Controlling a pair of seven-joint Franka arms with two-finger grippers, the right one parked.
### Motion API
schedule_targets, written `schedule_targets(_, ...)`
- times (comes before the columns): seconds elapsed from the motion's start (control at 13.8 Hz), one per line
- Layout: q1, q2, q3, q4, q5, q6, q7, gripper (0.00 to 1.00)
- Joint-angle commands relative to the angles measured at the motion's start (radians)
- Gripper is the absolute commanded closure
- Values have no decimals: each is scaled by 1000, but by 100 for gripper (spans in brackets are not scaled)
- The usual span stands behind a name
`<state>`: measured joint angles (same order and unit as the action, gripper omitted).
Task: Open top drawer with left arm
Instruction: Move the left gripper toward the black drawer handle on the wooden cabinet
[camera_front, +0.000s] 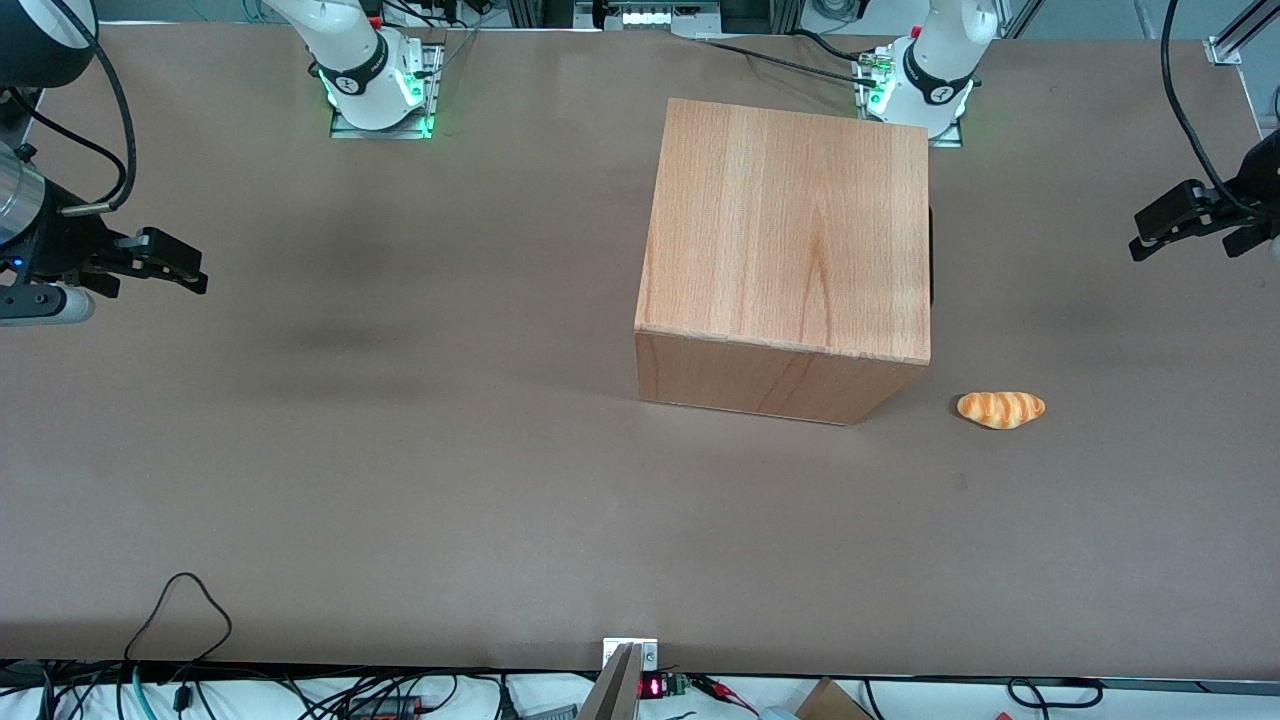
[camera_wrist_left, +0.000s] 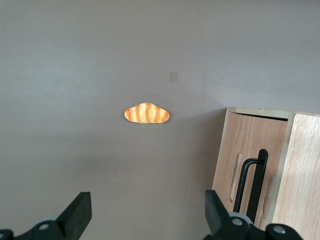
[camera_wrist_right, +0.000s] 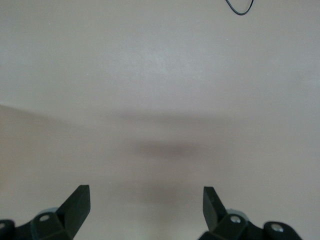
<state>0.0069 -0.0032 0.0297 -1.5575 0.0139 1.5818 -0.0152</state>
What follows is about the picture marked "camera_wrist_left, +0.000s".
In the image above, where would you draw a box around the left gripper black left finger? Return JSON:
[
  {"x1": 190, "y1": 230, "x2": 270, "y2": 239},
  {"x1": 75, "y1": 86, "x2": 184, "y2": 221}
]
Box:
[{"x1": 0, "y1": 191, "x2": 93, "y2": 240}]

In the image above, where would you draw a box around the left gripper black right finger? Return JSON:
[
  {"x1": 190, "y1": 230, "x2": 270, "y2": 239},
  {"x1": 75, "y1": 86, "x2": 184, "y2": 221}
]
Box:
[{"x1": 204, "y1": 189, "x2": 305, "y2": 240}]

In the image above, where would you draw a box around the thick black drawer handle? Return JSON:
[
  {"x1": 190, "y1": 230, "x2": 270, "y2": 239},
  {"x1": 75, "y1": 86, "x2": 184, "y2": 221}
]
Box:
[{"x1": 246, "y1": 148, "x2": 269, "y2": 225}]

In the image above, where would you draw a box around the wooden drawer front panel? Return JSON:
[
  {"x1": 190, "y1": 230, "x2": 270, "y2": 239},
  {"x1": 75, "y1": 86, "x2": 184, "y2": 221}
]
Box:
[{"x1": 211, "y1": 109, "x2": 262, "y2": 226}]

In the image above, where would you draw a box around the light wooden drawer cabinet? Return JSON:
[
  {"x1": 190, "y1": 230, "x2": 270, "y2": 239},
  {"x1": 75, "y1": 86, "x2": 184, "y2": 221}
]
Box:
[{"x1": 211, "y1": 106, "x2": 320, "y2": 240}]

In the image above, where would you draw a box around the orange striped croissant bread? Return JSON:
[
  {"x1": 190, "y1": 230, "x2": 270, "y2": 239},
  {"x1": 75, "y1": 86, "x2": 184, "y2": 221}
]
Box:
[{"x1": 123, "y1": 102, "x2": 171, "y2": 125}]

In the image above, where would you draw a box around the thin black drawer handle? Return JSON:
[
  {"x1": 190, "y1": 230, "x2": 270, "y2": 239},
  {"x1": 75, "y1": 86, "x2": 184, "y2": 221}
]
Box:
[{"x1": 232, "y1": 158, "x2": 261, "y2": 213}]

